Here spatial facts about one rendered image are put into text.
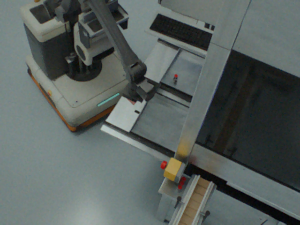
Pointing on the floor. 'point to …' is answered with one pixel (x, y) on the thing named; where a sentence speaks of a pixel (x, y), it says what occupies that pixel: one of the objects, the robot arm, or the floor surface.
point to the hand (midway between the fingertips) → (134, 103)
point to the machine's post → (208, 81)
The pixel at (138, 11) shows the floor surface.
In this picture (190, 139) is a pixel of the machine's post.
